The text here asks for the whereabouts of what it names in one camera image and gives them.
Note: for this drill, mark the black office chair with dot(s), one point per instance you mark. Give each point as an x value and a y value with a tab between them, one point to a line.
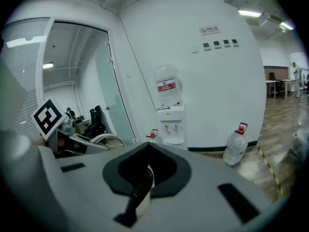
274	77

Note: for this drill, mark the long ceiling light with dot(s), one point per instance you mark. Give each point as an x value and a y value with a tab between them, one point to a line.
286	25
249	13
48	65

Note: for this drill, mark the white office table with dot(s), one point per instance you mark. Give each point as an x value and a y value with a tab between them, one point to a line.
271	82
288	81

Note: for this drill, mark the white wall sign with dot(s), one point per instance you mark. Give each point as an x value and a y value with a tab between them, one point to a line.
209	30

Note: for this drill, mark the large clear water bottle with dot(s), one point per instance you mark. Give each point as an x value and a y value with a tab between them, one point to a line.
235	146

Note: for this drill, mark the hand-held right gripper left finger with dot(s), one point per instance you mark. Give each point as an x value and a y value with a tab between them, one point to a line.
84	190

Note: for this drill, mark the white wall switch plate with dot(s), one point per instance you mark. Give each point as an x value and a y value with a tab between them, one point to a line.
195	49

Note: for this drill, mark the white bed sheet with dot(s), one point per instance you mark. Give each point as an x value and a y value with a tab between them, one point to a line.
172	127

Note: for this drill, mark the dark wall control panel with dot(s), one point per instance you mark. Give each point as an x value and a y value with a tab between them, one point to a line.
207	46
235	42
226	43
217	44

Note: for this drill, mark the yellow black floor tape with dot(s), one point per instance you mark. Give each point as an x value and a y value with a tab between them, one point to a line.
271	170

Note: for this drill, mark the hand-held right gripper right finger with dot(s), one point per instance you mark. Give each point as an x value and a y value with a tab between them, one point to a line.
205	178

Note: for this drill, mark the window blinds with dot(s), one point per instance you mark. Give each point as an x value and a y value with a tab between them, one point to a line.
26	81

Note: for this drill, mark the white ceiling air unit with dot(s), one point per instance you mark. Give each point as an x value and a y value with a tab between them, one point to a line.
269	18

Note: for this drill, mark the frosted glass door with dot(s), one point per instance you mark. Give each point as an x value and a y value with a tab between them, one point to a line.
113	86

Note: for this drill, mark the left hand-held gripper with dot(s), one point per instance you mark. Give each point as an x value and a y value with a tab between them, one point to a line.
49	118

